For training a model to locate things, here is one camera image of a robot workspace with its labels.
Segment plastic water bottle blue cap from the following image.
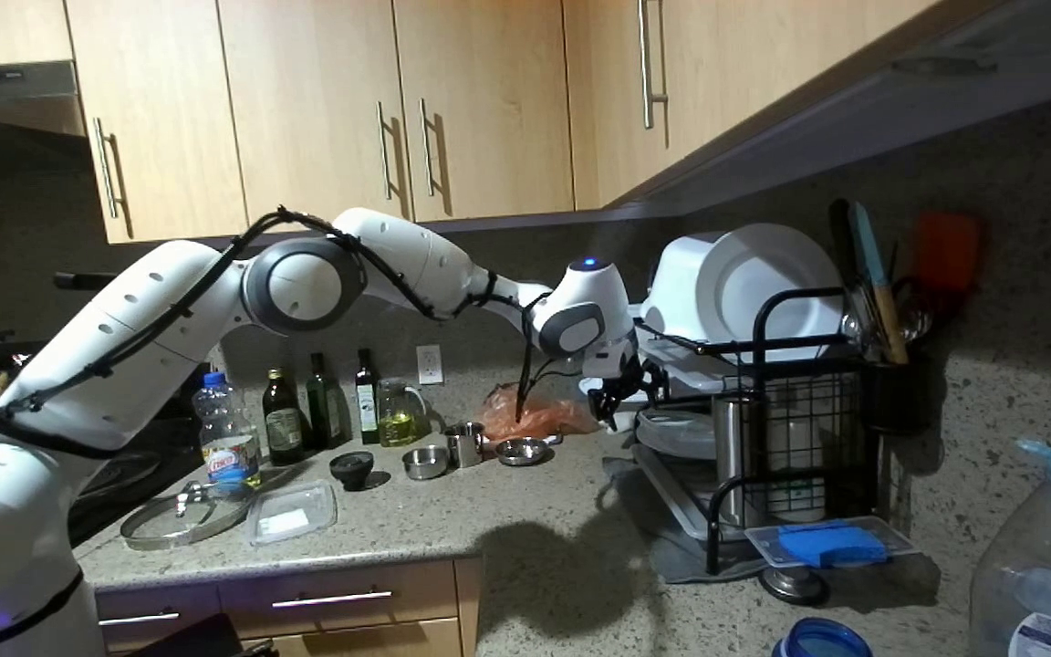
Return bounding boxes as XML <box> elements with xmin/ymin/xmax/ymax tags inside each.
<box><xmin>189</xmin><ymin>365</ymin><xmax>264</xmax><ymax>505</ymax></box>

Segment container with blue lid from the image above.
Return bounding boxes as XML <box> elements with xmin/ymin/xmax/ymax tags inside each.
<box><xmin>741</xmin><ymin>513</ymin><xmax>925</xmax><ymax>576</ymax></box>

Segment orange spatula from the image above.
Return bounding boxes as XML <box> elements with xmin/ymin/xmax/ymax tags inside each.
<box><xmin>908</xmin><ymin>211</ymin><xmax>990</xmax><ymax>306</ymax></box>

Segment light wooden wall cabinets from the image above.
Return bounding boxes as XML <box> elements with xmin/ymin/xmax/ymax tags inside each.
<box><xmin>0</xmin><ymin>0</ymin><xmax>957</xmax><ymax>247</ymax></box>

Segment black round disc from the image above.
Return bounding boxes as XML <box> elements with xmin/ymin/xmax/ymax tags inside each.
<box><xmin>754</xmin><ymin>561</ymin><xmax>832</xmax><ymax>608</ymax></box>

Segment shallow steel bowl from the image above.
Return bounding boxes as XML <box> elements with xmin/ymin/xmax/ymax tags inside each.
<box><xmin>501</xmin><ymin>433</ymin><xmax>560</xmax><ymax>470</ymax></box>

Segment dark green glass bottle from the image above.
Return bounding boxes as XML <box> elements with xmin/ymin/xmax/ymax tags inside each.
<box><xmin>302</xmin><ymin>349</ymin><xmax>354</xmax><ymax>451</ymax></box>

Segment white round plate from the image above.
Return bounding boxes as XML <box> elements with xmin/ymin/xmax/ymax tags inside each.
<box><xmin>693</xmin><ymin>219</ymin><xmax>847</xmax><ymax>356</ymax></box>

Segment black utensil holder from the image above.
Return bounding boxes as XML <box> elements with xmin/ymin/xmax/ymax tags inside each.
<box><xmin>847</xmin><ymin>342</ymin><xmax>943</xmax><ymax>445</ymax></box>

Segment black camera on stand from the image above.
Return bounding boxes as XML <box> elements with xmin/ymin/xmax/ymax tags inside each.
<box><xmin>50</xmin><ymin>267</ymin><xmax>129</xmax><ymax>294</ymax></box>

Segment steel cabinet handle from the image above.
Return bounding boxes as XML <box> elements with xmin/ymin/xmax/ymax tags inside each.
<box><xmin>377</xmin><ymin>97</ymin><xmax>412</xmax><ymax>226</ymax></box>
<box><xmin>417</xmin><ymin>93</ymin><xmax>457</xmax><ymax>219</ymax></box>
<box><xmin>635</xmin><ymin>0</ymin><xmax>658</xmax><ymax>136</ymax></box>
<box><xmin>90</xmin><ymin>112</ymin><xmax>138</xmax><ymax>245</ymax></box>

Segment gray drying mat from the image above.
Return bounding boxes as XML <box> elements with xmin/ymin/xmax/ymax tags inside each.
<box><xmin>601</xmin><ymin>449</ymin><xmax>786</xmax><ymax>586</ymax></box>

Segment short steel drawer handle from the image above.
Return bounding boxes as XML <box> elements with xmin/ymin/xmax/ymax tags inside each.
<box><xmin>94</xmin><ymin>607</ymin><xmax>185</xmax><ymax>630</ymax></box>

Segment white wall outlet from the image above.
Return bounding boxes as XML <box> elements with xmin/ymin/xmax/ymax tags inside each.
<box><xmin>412</xmin><ymin>342</ymin><xmax>445</xmax><ymax>387</ymax></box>

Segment black stove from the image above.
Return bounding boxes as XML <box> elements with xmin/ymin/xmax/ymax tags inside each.
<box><xmin>61</xmin><ymin>362</ymin><xmax>208</xmax><ymax>542</ymax></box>

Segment orange plastic bag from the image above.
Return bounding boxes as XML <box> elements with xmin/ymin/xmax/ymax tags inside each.
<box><xmin>474</xmin><ymin>376</ymin><xmax>601</xmax><ymax>445</ymax></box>

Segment slim dark labelled bottle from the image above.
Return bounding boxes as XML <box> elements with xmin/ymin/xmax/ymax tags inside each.
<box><xmin>352</xmin><ymin>348</ymin><xmax>386</xmax><ymax>449</ymax></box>

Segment black cooking utensil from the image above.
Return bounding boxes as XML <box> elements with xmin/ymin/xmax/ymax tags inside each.
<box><xmin>827</xmin><ymin>198</ymin><xmax>875</xmax><ymax>342</ymax></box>

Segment long steel drawer handle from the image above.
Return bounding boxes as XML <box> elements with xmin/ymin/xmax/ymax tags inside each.
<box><xmin>265</xmin><ymin>586</ymin><xmax>397</xmax><ymax>614</ymax></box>

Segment black wire drying rack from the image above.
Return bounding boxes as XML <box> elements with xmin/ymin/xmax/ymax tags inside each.
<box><xmin>628</xmin><ymin>283</ymin><xmax>918</xmax><ymax>576</ymax></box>

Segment steel tumbler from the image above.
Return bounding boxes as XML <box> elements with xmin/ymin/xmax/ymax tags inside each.
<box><xmin>710</xmin><ymin>390</ymin><xmax>762</xmax><ymax>525</ymax></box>

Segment gray range hood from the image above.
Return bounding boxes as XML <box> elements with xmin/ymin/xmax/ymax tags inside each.
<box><xmin>0</xmin><ymin>58</ymin><xmax>84</xmax><ymax>137</ymax></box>

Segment wooden base cabinet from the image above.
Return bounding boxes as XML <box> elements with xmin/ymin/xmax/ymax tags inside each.
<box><xmin>90</xmin><ymin>556</ymin><xmax>485</xmax><ymax>657</ymax></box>

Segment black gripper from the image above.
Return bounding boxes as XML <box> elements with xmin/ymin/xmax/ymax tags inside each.
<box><xmin>594</xmin><ymin>362</ymin><xmax>658</xmax><ymax>422</ymax></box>

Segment large clear water jug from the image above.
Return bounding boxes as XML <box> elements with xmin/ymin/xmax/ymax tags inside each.
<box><xmin>966</xmin><ymin>433</ymin><xmax>1051</xmax><ymax>657</ymax></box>

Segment glass olive oil jar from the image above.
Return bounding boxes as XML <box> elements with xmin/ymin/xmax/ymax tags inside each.
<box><xmin>377</xmin><ymin>376</ymin><xmax>434</xmax><ymax>449</ymax></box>

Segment glass pot lid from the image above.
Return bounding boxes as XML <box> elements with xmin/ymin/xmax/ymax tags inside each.
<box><xmin>118</xmin><ymin>483</ymin><xmax>253</xmax><ymax>556</ymax></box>

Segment teal spatula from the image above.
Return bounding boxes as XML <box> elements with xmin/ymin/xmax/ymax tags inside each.
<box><xmin>849</xmin><ymin>198</ymin><xmax>917</xmax><ymax>368</ymax></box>

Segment small black bowl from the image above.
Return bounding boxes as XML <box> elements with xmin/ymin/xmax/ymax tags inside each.
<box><xmin>327</xmin><ymin>449</ymin><xmax>381</xmax><ymax>494</ymax></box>

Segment steel cup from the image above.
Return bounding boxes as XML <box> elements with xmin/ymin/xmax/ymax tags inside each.
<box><xmin>440</xmin><ymin>419</ymin><xmax>494</xmax><ymax>462</ymax></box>
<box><xmin>397</xmin><ymin>438</ymin><xmax>462</xmax><ymax>483</ymax></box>

